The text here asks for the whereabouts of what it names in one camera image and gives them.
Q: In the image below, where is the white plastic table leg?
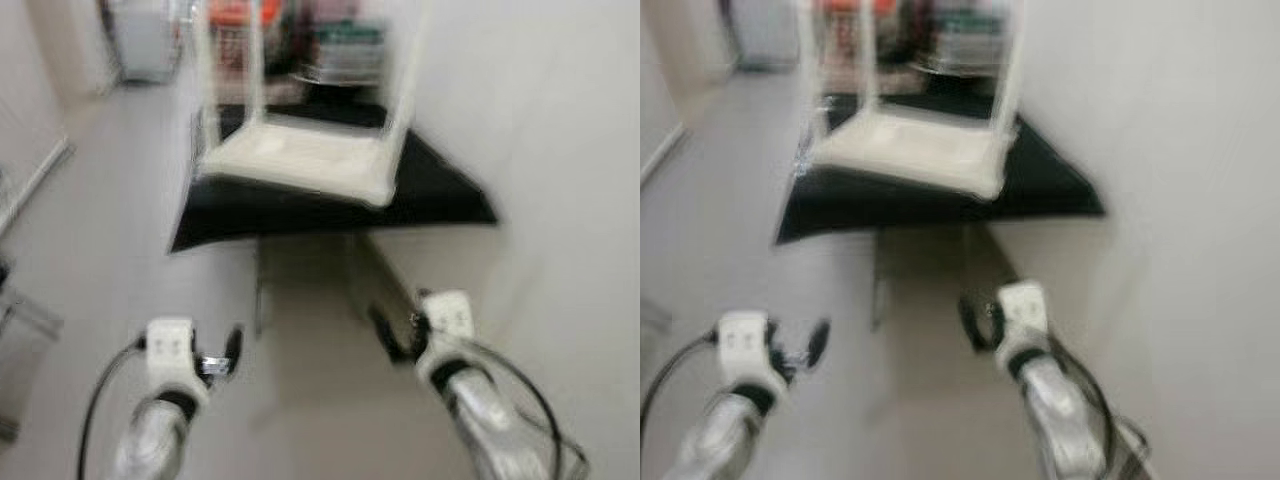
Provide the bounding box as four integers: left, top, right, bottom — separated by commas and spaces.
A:
248, 0, 269, 116
860, 0, 881, 111
390, 0, 433, 136
800, 0, 826, 151
990, 0, 1031, 131
195, 0, 216, 161

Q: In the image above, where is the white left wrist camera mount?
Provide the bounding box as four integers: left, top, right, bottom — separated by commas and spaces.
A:
145, 317, 213, 406
718, 310, 791, 401

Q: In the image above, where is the storage box with orange lid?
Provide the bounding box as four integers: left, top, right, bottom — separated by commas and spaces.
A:
815, 0, 901, 71
205, 0, 286, 76

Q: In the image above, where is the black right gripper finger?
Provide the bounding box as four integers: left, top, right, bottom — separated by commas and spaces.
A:
366, 303, 409, 361
958, 293, 999, 353

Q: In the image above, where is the white plastic children table top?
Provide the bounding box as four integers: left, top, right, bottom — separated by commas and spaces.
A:
805, 100, 1016, 199
195, 105, 411, 209

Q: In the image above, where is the white cabinet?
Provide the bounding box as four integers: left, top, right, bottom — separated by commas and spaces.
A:
720, 0, 801, 69
105, 0, 186, 83

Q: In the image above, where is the clear plastic container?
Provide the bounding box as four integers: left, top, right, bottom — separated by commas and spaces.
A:
300, 40, 391, 86
925, 30, 1011, 76

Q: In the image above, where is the black tablecloth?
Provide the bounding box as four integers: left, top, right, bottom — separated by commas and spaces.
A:
168, 95, 499, 253
775, 90, 1106, 246

